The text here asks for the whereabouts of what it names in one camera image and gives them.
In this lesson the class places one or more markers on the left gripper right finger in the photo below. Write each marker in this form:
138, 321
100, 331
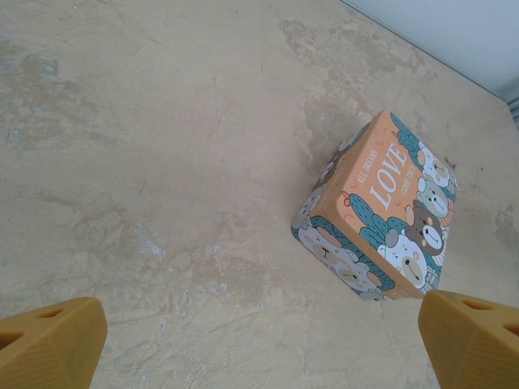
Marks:
474, 344

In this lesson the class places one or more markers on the orange LOVE card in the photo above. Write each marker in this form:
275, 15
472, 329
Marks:
385, 182

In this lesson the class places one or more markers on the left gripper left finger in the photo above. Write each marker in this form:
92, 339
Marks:
44, 344

